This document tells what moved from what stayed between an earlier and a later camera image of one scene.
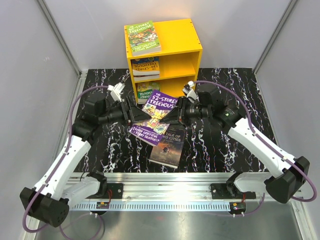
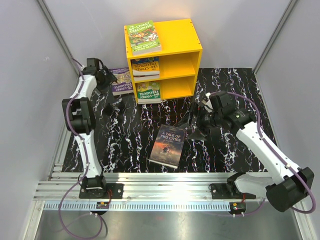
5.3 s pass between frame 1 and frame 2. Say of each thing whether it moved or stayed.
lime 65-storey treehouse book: stayed
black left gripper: moved
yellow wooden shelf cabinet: stayed
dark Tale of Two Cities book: stayed
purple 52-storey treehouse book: moved
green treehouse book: stayed
